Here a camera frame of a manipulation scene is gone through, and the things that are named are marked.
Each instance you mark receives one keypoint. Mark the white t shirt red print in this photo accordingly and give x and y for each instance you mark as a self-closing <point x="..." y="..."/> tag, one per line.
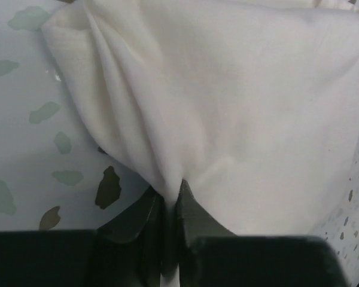
<point x="255" y="104"/>

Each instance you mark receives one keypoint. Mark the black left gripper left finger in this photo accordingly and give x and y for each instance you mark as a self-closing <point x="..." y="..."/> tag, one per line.
<point x="128" y="248"/>

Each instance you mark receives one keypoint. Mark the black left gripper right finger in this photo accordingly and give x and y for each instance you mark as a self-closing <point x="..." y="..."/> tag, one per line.
<point x="193" y="222"/>

